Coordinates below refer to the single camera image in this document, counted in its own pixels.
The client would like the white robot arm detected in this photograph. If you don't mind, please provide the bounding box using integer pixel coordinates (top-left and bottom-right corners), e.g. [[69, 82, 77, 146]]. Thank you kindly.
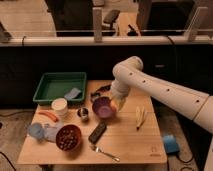
[[110, 56, 213, 171]]

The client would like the small metal cup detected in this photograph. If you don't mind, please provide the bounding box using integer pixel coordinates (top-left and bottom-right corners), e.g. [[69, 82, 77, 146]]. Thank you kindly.
[[77, 107, 89, 121]]

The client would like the white paper cup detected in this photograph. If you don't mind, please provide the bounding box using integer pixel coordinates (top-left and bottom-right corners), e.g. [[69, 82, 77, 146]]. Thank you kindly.
[[51, 98, 68, 117]]

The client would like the purple bowl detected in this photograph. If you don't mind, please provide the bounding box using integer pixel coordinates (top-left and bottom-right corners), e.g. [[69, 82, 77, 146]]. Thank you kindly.
[[92, 96, 117, 119]]

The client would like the yellow banana peel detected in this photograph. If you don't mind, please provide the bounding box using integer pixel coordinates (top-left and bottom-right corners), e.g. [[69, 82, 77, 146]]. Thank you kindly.
[[136, 106, 146, 130]]

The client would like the wooden table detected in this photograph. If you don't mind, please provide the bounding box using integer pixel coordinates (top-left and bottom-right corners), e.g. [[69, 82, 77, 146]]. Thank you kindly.
[[18, 88, 167, 165]]

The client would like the black remote control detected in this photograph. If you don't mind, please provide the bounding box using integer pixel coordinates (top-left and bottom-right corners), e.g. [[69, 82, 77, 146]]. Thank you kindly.
[[88, 122, 107, 144]]

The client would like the metal fork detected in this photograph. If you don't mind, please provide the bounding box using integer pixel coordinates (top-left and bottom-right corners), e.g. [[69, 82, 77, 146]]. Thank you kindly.
[[90, 144, 120, 162]]

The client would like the blue sponge cloth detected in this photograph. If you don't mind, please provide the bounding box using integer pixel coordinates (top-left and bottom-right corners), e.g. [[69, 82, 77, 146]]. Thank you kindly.
[[64, 88, 81, 100]]

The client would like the green plastic tray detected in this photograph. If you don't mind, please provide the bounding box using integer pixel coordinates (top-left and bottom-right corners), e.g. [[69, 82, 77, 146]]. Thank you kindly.
[[33, 72, 87, 105]]

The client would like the red bowl with beans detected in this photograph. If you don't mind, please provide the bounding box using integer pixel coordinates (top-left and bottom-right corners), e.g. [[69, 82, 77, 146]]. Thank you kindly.
[[56, 124, 82, 151]]

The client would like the blue foot pedal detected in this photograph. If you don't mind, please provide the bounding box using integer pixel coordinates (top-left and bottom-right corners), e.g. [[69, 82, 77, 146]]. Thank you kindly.
[[163, 135, 180, 154]]

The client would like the orange carrot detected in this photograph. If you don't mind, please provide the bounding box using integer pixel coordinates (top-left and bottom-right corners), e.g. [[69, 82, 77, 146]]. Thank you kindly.
[[38, 111, 58, 122]]

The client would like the clear plastic bag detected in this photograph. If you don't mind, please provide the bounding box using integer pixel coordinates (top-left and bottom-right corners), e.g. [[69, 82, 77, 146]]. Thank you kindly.
[[44, 122, 63, 143]]

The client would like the black office chair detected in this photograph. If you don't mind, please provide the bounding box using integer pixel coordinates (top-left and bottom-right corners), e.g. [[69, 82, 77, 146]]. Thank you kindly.
[[102, 9, 120, 36]]

